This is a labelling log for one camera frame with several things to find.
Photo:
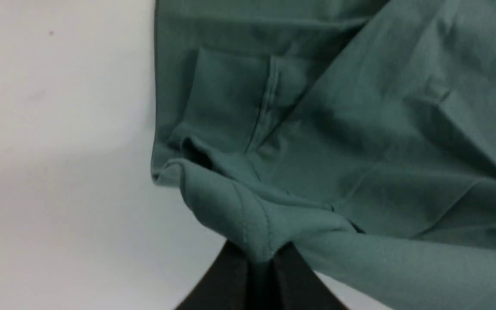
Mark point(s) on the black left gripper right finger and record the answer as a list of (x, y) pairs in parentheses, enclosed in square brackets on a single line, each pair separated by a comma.
[(296, 287)]

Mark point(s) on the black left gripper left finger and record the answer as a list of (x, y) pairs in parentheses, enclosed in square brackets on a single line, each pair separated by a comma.
[(225, 284)]

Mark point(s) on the green long-sleeve top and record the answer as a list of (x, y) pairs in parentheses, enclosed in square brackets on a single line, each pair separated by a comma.
[(362, 131)]

